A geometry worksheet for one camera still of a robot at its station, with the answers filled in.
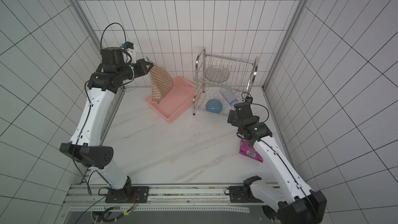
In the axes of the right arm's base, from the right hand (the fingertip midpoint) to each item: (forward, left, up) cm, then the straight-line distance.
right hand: (234, 114), depth 78 cm
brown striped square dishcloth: (+14, +40, +8) cm, 43 cm away
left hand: (+11, +41, +20) cm, 47 cm away
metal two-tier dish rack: (+16, +7, +7) cm, 19 cm away
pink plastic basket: (+15, +33, -12) cm, 39 cm away
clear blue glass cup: (+22, 0, -11) cm, 25 cm away
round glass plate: (+24, +9, +6) cm, 27 cm away
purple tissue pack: (-11, -8, -17) cm, 22 cm away
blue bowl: (+17, +10, -16) cm, 25 cm away
